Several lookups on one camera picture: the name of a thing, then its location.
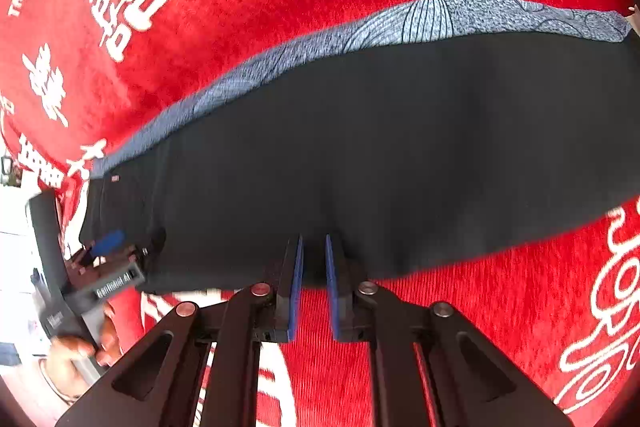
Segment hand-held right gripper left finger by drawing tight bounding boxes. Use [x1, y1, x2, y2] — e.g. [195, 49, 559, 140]
[54, 234, 305, 427]

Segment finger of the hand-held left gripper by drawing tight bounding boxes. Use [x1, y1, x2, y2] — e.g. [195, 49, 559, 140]
[65, 229, 151, 275]

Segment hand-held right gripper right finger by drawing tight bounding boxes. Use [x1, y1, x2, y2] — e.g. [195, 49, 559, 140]
[325, 234, 576, 427]

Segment black pants with blue lining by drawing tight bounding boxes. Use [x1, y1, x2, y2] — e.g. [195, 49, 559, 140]
[79, 0, 640, 295]

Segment person's left hand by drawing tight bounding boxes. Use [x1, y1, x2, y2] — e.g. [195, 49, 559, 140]
[50, 302, 122, 370]

